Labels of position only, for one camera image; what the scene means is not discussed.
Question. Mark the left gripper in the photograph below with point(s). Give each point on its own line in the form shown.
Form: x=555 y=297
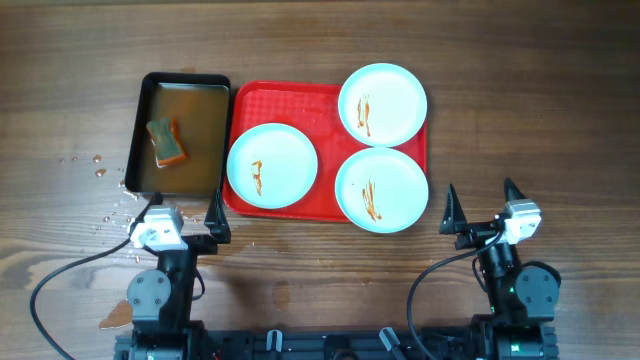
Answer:
x=219 y=228

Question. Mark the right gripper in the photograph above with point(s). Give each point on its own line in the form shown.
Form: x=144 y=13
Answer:
x=455 y=222

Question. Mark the orange green scrub sponge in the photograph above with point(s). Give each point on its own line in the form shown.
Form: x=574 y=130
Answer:
x=165 y=138

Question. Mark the white plate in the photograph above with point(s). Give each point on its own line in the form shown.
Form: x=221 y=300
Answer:
x=381 y=190
x=382 y=105
x=272 y=166

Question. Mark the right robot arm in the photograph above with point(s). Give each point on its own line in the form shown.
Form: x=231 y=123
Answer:
x=522 y=295

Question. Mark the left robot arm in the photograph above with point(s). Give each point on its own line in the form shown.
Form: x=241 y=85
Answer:
x=161 y=298

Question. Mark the red plastic tray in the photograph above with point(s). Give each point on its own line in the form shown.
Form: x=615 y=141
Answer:
x=312 y=109

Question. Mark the black rectangular water basin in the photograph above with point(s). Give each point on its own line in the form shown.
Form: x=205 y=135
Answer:
x=200 y=106

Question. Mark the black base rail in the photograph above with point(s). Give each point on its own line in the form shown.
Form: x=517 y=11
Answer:
x=350 y=344

